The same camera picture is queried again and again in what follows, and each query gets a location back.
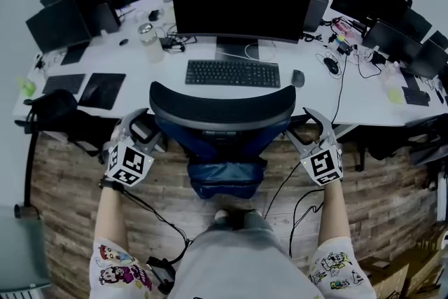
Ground person's right leg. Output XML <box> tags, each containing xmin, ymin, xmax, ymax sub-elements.
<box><xmin>241</xmin><ymin>209</ymin><xmax>274</xmax><ymax>230</ymax></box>

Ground clear water bottle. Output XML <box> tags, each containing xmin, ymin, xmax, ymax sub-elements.
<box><xmin>137</xmin><ymin>22</ymin><xmax>165</xmax><ymax>64</ymax></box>

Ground tangled black cable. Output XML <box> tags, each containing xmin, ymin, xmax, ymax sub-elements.
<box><xmin>164</xmin><ymin>23</ymin><xmax>199</xmax><ymax>54</ymax></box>

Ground person's left leg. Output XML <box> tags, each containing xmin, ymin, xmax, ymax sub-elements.
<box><xmin>213</xmin><ymin>209</ymin><xmax>230</xmax><ymax>230</ymax></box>

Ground pink case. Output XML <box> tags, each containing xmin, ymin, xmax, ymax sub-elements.
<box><xmin>332</xmin><ymin>21</ymin><xmax>353</xmax><ymax>36</ymax></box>

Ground person's leg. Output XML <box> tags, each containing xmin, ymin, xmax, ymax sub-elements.
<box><xmin>213</xmin><ymin>209</ymin><xmax>230</xmax><ymax>230</ymax></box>
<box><xmin>241</xmin><ymin>209</ymin><xmax>274</xmax><ymax>230</ymax></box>

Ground black wristband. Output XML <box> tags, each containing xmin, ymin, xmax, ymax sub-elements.
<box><xmin>99</xmin><ymin>176</ymin><xmax>125</xmax><ymax>192</ymax></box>

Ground person's grey printed shirt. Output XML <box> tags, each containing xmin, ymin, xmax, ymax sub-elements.
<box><xmin>89</xmin><ymin>227</ymin><xmax>377</xmax><ymax>299</ymax></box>

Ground white office desk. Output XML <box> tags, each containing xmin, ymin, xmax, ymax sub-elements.
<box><xmin>12</xmin><ymin>0</ymin><xmax>448</xmax><ymax>153</ymax></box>

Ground person's left forearm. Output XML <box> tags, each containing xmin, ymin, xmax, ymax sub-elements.
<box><xmin>93</xmin><ymin>185</ymin><xmax>129</xmax><ymax>250</ymax></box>

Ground glass table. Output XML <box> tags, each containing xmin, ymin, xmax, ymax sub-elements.
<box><xmin>0</xmin><ymin>206</ymin><xmax>53</xmax><ymax>291</ymax></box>

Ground white cable bundle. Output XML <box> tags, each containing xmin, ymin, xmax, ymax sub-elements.
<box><xmin>33</xmin><ymin>50</ymin><xmax>67</xmax><ymax>71</ymax></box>

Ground clear plastic bottle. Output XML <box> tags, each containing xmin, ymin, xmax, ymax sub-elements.
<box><xmin>384</xmin><ymin>61</ymin><xmax>404</xmax><ymax>83</ymax></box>

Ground black metal pole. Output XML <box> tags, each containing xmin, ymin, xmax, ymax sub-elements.
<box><xmin>13</xmin><ymin>131</ymin><xmax>41</xmax><ymax>220</ymax></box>

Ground black waist device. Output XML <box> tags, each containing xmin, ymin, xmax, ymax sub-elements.
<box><xmin>146</xmin><ymin>255</ymin><xmax>176</xmax><ymax>295</ymax></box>

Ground black compact keyboard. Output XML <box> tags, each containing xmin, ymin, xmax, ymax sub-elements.
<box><xmin>41</xmin><ymin>73</ymin><xmax>86</xmax><ymax>96</ymax></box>
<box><xmin>400</xmin><ymin>67</ymin><xmax>431</xmax><ymax>107</ymax></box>

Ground black full-size keyboard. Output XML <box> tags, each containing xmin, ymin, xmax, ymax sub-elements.
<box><xmin>184</xmin><ymin>59</ymin><xmax>282</xmax><ymax>90</ymax></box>

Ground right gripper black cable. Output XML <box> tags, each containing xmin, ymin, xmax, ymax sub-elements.
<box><xmin>288</xmin><ymin>188</ymin><xmax>326</xmax><ymax>258</ymax></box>

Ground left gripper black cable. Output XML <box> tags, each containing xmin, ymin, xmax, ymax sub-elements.
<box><xmin>117</xmin><ymin>185</ymin><xmax>193</xmax><ymax>264</ymax></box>

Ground white tower appliance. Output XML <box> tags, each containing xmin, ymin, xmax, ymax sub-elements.
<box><xmin>435</xmin><ymin>174</ymin><xmax>448</xmax><ymax>221</ymax></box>

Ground black mouse pad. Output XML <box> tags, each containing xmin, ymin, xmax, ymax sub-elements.
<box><xmin>77</xmin><ymin>72</ymin><xmax>127</xmax><ymax>111</ymax></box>

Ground green tissue packet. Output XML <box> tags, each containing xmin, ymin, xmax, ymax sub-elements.
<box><xmin>15</xmin><ymin>76</ymin><xmax>37</xmax><ymax>99</ymax></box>

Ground black wired mouse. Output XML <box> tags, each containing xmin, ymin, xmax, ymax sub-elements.
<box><xmin>323</xmin><ymin>57</ymin><xmax>340</xmax><ymax>76</ymax></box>

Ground white ribbed panel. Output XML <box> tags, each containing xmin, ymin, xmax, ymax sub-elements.
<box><xmin>0</xmin><ymin>285</ymin><xmax>47</xmax><ymax>299</ymax></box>

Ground thin black mouse cable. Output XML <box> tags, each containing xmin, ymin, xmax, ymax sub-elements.
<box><xmin>316</xmin><ymin>45</ymin><xmax>383</xmax><ymax>80</ymax></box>

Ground person's right forearm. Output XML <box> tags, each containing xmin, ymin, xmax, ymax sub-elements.
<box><xmin>316</xmin><ymin>180</ymin><xmax>351</xmax><ymax>246</ymax></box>

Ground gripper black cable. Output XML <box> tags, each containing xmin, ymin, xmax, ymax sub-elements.
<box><xmin>288</xmin><ymin>188</ymin><xmax>326</xmax><ymax>258</ymax></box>
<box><xmin>117</xmin><ymin>185</ymin><xmax>193</xmax><ymax>264</ymax></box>

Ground grey computer mouse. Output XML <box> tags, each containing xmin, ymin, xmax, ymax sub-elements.
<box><xmin>290</xmin><ymin>69</ymin><xmax>306</xmax><ymax>88</ymax></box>

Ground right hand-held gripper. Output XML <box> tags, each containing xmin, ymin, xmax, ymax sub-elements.
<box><xmin>284</xmin><ymin>107</ymin><xmax>344</xmax><ymax>187</ymax></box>

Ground long black cable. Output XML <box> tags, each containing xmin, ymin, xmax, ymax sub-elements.
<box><xmin>262</xmin><ymin>43</ymin><xmax>351</xmax><ymax>220</ymax></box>

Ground grey jacket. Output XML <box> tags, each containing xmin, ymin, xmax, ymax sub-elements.
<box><xmin>407</xmin><ymin>136</ymin><xmax>448</xmax><ymax>167</ymax></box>

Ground cardboard box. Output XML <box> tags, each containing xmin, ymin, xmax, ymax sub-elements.
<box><xmin>360</xmin><ymin>257</ymin><xmax>411</xmax><ymax>299</ymax></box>
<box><xmin>407</xmin><ymin>223</ymin><xmax>448</xmax><ymax>295</ymax></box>

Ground dark grey desktop box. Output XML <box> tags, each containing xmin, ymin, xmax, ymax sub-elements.
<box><xmin>91</xmin><ymin>2</ymin><xmax>123</xmax><ymax>36</ymax></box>

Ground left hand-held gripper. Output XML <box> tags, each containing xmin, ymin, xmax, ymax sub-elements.
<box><xmin>104</xmin><ymin>107</ymin><xmax>163</xmax><ymax>188</ymax></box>

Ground large curved black monitor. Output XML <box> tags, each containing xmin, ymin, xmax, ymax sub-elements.
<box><xmin>169</xmin><ymin>0</ymin><xmax>316</xmax><ymax>62</ymax></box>

